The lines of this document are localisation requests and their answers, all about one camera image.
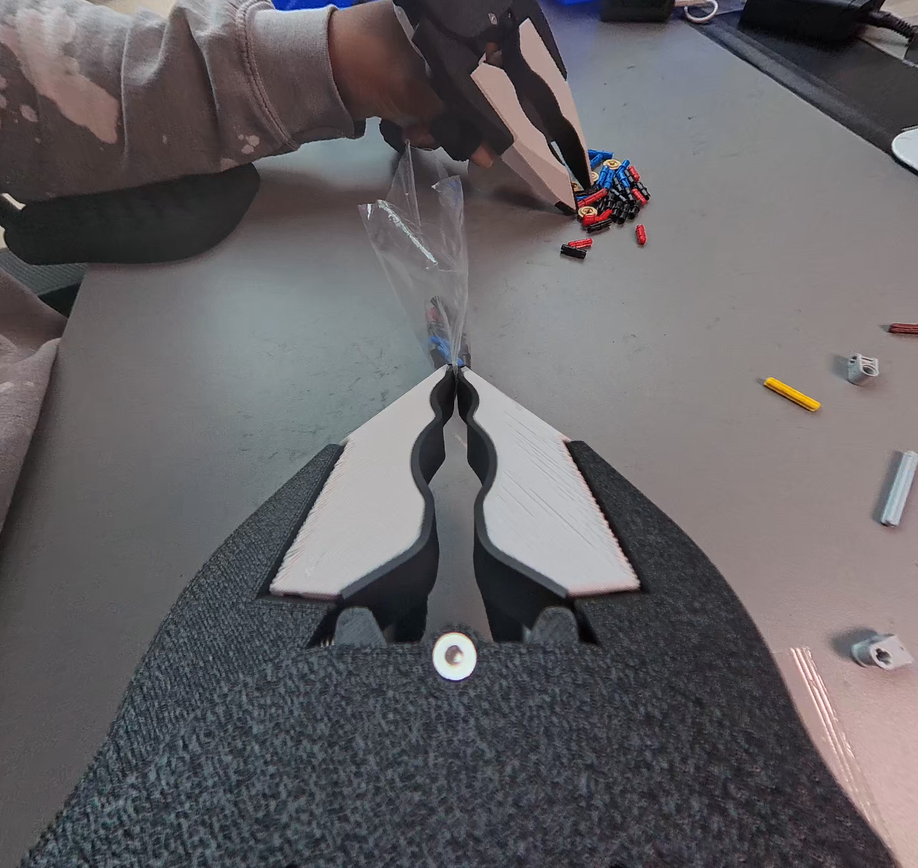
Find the person's bleached sweatshirt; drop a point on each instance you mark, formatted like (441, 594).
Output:
(29, 380)

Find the black power adapter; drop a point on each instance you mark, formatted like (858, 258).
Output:
(810, 4)

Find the person's left hand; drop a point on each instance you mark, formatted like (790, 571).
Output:
(380, 65)

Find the grey connector brick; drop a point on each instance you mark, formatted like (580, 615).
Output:
(860, 368)
(878, 651)

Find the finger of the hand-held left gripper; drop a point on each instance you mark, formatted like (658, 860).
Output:
(527, 144)
(556, 86)

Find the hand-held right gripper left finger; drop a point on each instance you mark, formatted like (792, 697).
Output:
(358, 517)

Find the light grey long axle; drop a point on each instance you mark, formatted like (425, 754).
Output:
(898, 488)

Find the grey desk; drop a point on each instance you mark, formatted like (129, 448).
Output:
(645, 452)

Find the small clear plastic bag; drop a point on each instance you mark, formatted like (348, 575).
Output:
(860, 739)

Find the white tray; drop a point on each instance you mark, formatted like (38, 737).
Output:
(907, 151)

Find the black desk divider strip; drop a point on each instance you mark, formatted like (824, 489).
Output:
(846, 94)

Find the yellow plastic axle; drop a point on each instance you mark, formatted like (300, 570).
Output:
(789, 393)

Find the person's left forearm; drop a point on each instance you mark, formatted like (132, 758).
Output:
(179, 94)

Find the pile of small plastic pins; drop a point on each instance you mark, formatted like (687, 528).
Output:
(617, 194)

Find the cluster of mixed colourful pins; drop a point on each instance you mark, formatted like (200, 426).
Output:
(439, 341)

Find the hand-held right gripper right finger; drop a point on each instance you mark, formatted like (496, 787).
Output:
(552, 524)

